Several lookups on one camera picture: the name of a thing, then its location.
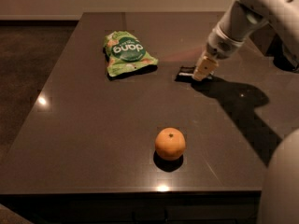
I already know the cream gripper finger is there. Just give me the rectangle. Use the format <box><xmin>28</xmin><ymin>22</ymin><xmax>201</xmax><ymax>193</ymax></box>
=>
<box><xmin>192</xmin><ymin>51</ymin><xmax>219</xmax><ymax>81</ymax></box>

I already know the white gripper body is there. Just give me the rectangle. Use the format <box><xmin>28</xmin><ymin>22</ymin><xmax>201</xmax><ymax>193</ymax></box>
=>
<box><xmin>206</xmin><ymin>24</ymin><xmax>244</xmax><ymax>60</ymax></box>

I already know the black rxbar chocolate bar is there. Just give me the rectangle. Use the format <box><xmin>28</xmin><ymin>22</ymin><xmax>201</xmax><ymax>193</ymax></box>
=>
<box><xmin>176</xmin><ymin>66</ymin><xmax>212</xmax><ymax>81</ymax></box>

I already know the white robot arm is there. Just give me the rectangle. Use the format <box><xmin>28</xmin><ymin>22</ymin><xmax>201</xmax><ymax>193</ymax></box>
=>
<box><xmin>192</xmin><ymin>0</ymin><xmax>299</xmax><ymax>224</ymax></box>

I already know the green rice chip bag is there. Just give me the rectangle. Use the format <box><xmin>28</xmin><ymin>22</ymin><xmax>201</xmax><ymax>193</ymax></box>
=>
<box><xmin>104</xmin><ymin>31</ymin><xmax>158</xmax><ymax>77</ymax></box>

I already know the orange fruit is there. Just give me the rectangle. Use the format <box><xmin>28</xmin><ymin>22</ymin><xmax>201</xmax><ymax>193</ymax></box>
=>
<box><xmin>155</xmin><ymin>128</ymin><xmax>186</xmax><ymax>161</ymax></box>

